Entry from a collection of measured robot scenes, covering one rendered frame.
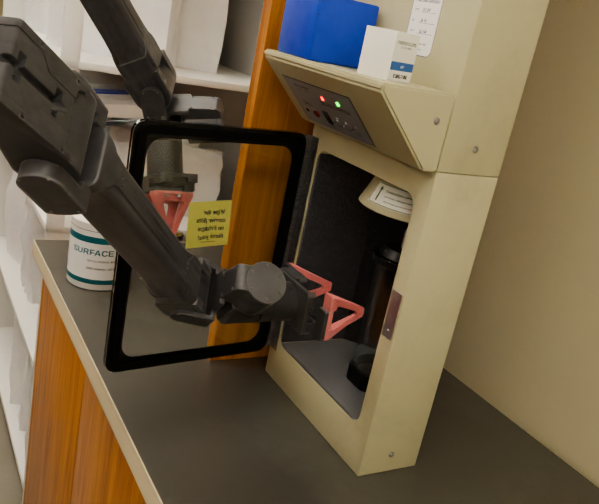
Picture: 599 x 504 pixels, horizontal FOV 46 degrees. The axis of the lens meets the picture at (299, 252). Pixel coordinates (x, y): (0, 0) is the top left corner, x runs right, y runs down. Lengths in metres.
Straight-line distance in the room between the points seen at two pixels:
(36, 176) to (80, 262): 0.94
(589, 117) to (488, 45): 0.43
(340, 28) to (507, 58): 0.23
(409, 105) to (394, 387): 0.41
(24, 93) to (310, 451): 0.74
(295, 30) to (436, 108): 0.26
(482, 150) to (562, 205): 0.40
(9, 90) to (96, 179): 0.13
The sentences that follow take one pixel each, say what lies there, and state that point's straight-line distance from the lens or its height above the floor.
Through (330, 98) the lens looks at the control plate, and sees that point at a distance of 0.99.
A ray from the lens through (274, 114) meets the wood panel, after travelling 1.20.
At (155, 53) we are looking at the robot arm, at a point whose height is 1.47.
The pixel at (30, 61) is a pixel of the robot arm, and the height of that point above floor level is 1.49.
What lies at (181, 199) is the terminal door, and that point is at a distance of 1.07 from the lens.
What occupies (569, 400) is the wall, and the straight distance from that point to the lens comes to 1.35.
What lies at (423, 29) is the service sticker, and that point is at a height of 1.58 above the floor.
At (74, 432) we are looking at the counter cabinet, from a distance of 1.56.
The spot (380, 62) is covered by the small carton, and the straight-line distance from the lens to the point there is 0.91.
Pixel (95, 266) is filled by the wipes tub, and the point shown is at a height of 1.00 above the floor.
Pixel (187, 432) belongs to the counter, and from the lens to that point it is 1.11.
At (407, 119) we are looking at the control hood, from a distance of 0.87.
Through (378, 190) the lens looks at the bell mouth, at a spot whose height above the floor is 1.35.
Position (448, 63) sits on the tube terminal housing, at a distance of 0.93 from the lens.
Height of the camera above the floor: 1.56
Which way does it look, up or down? 18 degrees down
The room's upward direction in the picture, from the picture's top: 12 degrees clockwise
